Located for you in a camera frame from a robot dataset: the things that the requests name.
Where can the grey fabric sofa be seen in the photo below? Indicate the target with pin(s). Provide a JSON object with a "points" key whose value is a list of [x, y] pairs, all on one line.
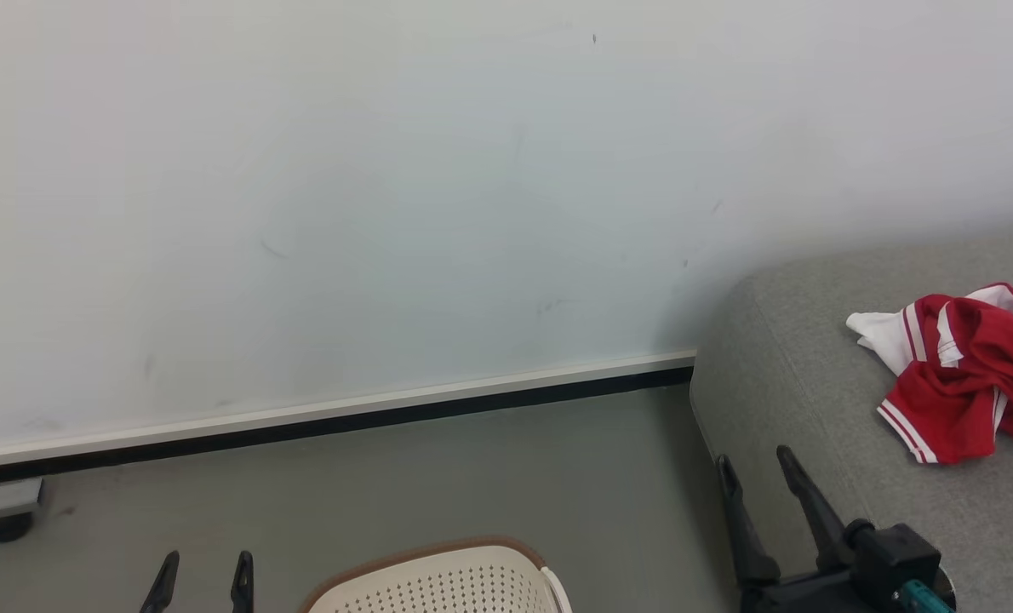
{"points": [[813, 383]]}

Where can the black caster wheel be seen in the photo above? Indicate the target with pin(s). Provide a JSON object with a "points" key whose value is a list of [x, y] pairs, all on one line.
{"points": [[6, 529]]}

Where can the white and black baseboard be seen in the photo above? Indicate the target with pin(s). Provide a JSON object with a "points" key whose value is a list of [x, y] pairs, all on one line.
{"points": [[328, 421]]}

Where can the red white-striped sports garment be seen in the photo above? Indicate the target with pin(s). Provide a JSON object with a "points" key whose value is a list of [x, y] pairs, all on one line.
{"points": [[958, 400]]}

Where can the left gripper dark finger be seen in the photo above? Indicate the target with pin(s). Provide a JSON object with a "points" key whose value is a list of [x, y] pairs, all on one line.
{"points": [[243, 587], [164, 583]]}

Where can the cream perforated laundry basket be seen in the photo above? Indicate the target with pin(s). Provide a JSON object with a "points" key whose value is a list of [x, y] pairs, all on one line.
{"points": [[438, 583]]}

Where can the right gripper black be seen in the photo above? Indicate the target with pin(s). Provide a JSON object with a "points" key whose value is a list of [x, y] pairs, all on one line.
{"points": [[894, 558]]}

